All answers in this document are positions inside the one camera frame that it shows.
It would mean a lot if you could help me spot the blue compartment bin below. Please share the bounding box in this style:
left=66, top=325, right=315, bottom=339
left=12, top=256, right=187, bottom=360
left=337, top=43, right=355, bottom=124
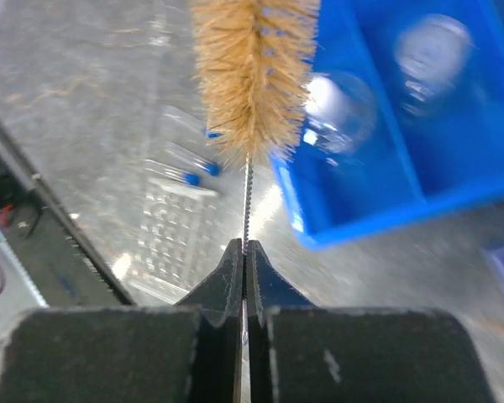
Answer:
left=272, top=1, right=504, bottom=249

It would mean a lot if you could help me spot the round glass flask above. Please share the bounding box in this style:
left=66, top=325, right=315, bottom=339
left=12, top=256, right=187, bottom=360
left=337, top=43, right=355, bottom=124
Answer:
left=302, top=71, right=379, bottom=157

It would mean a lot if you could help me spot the blue cap test tube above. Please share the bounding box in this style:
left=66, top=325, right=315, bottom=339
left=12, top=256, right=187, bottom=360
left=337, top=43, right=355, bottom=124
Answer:
left=162, top=105, right=221, bottom=139
left=165, top=142, right=220, bottom=176
left=144, top=159, right=201, bottom=186

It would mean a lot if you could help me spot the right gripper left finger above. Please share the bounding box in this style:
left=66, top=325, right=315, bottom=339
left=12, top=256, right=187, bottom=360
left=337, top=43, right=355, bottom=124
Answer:
left=0, top=239, right=243, bottom=402

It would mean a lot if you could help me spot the tan bottle brush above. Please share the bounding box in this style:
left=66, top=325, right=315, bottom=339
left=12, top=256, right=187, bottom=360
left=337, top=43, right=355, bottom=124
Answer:
left=191, top=0, right=320, bottom=348

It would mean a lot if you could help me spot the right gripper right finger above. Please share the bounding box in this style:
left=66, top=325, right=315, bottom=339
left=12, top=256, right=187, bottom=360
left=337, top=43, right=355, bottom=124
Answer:
left=247, top=241, right=504, bottom=402

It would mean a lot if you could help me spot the small glass stoppered bottle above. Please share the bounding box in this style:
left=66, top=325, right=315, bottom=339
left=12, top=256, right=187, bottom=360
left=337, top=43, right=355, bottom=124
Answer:
left=394, top=13, right=473, bottom=116

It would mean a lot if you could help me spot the clear test tube rack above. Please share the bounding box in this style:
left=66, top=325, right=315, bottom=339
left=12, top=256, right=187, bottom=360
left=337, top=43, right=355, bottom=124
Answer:
left=129, top=177, right=221, bottom=304

